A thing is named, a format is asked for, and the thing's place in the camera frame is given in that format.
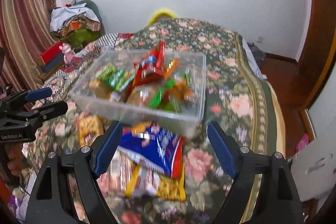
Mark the floral blanket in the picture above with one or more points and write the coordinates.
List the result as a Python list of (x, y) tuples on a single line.
[(236, 108)]

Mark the beige bread packet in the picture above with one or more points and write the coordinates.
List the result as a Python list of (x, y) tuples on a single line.
[(101, 88)]

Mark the red snack bag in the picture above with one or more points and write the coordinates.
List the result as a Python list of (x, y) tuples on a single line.
[(149, 66)]

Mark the pink plush toy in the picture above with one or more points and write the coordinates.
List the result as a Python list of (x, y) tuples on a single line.
[(67, 53)]

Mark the clear plastic storage bin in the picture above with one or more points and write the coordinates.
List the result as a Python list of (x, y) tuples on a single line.
[(162, 113)]

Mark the patchwork quilt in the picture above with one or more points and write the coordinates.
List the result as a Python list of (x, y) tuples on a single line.
[(105, 41)]

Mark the grey bag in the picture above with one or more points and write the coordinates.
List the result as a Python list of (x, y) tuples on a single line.
[(256, 56)]

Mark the green stick packet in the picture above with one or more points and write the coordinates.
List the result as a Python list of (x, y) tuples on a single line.
[(161, 94)]

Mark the white sliding door pink hearts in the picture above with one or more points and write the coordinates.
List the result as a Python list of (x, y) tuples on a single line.
[(325, 119)]

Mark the white wall socket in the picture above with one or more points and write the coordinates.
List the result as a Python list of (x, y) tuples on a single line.
[(260, 39)]

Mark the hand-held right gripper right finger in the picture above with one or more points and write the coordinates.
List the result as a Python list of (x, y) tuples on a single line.
[(222, 150)]

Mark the yellow cracker packet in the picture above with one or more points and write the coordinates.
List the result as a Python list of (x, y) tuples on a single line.
[(90, 129)]

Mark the pile of clothes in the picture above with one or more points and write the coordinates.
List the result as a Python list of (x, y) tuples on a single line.
[(74, 20)]

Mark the red box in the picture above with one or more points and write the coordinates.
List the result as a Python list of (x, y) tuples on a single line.
[(51, 52)]

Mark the green striped snack packet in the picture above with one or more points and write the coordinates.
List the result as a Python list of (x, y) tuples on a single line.
[(115, 77)]

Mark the blue snack bag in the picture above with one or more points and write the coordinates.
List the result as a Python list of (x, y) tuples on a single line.
[(155, 150)]

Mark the clear bag of fried snacks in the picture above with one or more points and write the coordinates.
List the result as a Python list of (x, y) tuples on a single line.
[(182, 90)]

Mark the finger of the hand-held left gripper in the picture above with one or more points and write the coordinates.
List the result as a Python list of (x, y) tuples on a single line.
[(39, 94), (50, 109)]

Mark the striped brown curtain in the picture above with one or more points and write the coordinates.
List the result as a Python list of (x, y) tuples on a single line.
[(23, 16)]

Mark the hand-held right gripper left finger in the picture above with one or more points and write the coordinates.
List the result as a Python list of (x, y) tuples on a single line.
[(107, 150)]

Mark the white appliance with stickers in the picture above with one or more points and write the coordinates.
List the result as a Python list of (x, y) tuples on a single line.
[(315, 169)]

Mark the wooden wardrobe frame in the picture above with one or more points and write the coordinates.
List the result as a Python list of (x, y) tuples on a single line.
[(320, 37)]

